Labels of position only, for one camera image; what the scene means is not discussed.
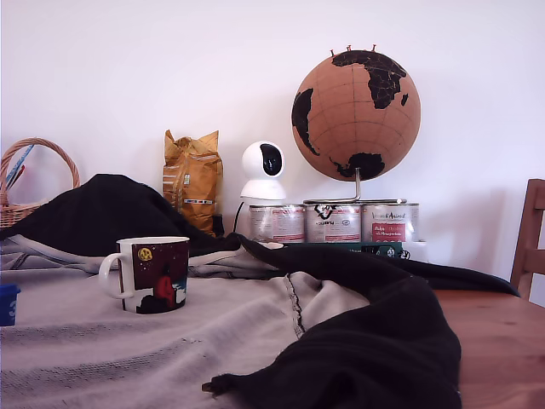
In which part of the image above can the blue coffee capsule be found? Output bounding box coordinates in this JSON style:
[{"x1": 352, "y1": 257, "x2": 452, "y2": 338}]
[{"x1": 0, "y1": 284, "x2": 21, "y2": 327}]

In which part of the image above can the wicker basket with handle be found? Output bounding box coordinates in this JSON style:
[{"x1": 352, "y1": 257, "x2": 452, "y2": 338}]
[{"x1": 0, "y1": 136, "x2": 82, "y2": 231}]

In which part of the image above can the tin can with red label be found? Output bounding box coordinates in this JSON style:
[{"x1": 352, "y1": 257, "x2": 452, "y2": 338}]
[{"x1": 248, "y1": 204, "x2": 307, "y2": 244}]

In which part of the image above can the dark red printed coffee mug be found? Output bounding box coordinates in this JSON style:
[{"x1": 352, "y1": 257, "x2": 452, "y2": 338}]
[{"x1": 98, "y1": 236, "x2": 191, "y2": 315}]

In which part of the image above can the dark green flat box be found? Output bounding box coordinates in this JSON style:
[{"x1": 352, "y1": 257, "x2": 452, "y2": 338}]
[{"x1": 282, "y1": 240, "x2": 404, "y2": 260}]

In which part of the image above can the black and grey sweater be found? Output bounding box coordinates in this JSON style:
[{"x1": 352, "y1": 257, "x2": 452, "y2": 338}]
[{"x1": 0, "y1": 172, "x2": 521, "y2": 409}]

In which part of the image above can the wooden chair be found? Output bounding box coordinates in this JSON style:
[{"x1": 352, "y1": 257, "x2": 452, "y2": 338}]
[{"x1": 509, "y1": 178, "x2": 545, "y2": 304}]

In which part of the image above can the red pen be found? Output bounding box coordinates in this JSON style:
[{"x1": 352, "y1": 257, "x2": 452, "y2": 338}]
[{"x1": 5, "y1": 164, "x2": 26, "y2": 192}]

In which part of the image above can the yellow paper food bag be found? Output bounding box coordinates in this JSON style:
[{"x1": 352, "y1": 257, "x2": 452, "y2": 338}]
[{"x1": 162, "y1": 129, "x2": 224, "y2": 238}]

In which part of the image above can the cork globe on metal stand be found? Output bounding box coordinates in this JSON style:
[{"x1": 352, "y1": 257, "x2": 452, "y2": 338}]
[{"x1": 290, "y1": 43, "x2": 422, "y2": 205}]

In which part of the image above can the tin can with black logo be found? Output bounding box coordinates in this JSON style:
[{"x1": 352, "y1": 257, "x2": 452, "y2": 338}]
[{"x1": 304, "y1": 203, "x2": 363, "y2": 244}]

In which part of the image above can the white dome security camera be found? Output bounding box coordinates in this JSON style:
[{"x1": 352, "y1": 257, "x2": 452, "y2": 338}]
[{"x1": 239, "y1": 140, "x2": 288, "y2": 201}]

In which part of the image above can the tin can with script label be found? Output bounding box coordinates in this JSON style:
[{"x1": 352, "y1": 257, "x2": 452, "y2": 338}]
[{"x1": 360, "y1": 202, "x2": 421, "y2": 243}]

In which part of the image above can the blue pen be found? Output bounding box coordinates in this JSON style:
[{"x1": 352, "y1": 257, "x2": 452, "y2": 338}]
[{"x1": 4, "y1": 143, "x2": 36, "y2": 188}]

